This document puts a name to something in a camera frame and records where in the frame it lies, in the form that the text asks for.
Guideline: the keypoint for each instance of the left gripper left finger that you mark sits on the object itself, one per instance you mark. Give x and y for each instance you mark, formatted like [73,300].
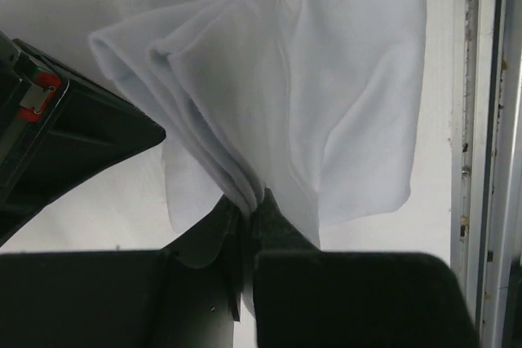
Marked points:
[186,294]

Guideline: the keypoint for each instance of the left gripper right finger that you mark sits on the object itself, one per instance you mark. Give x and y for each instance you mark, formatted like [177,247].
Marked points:
[305,297]

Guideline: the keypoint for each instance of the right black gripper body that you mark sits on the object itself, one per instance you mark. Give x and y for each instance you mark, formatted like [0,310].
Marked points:
[58,129]

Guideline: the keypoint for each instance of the white skirt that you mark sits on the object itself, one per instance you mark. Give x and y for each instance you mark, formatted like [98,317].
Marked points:
[314,101]

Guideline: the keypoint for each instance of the aluminium frame rail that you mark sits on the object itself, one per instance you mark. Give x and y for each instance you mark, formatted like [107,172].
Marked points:
[485,246]

